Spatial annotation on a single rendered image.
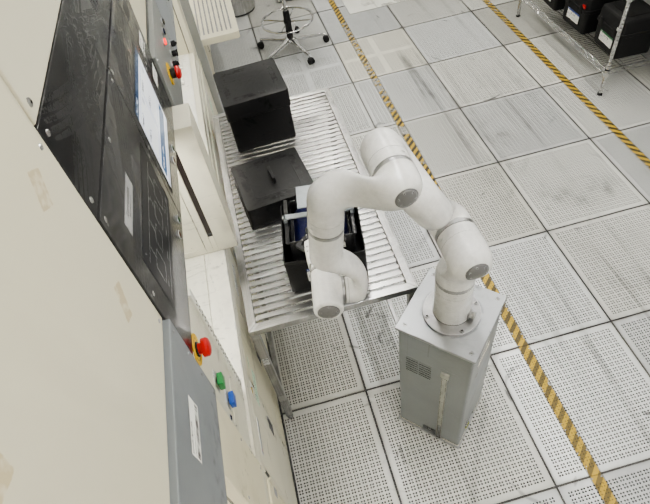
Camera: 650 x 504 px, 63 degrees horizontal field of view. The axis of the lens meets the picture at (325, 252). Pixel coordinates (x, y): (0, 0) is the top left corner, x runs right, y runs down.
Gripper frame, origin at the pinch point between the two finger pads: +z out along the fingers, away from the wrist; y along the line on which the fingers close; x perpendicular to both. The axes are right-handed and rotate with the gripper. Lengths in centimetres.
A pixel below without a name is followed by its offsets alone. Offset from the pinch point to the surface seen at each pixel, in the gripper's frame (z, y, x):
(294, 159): 58, -8, -19
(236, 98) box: 85, -29, -4
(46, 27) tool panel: -42, -26, 92
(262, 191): 42, -22, -19
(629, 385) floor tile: -21, 118, -108
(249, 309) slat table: -5.7, -29.7, -29.2
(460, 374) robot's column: -35, 38, -43
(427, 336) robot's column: -26.4, 28.5, -30.3
